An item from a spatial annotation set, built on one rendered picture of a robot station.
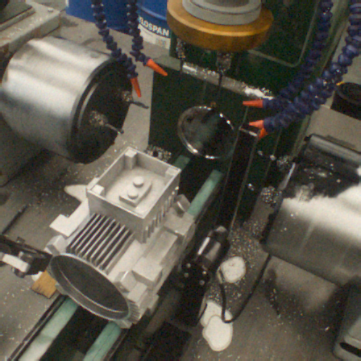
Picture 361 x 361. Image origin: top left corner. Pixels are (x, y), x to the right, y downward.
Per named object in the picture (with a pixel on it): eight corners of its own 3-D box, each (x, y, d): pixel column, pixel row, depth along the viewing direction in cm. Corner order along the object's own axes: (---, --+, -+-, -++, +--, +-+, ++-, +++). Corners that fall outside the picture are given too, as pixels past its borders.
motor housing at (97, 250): (107, 218, 93) (106, 151, 79) (189, 259, 88) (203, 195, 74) (47, 291, 80) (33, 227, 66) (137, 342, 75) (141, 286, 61)
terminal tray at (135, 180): (126, 175, 81) (126, 145, 75) (178, 199, 78) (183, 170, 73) (87, 219, 73) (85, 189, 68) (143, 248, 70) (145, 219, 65)
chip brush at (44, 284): (80, 223, 106) (80, 221, 105) (99, 232, 105) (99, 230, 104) (30, 290, 92) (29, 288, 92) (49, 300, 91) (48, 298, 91)
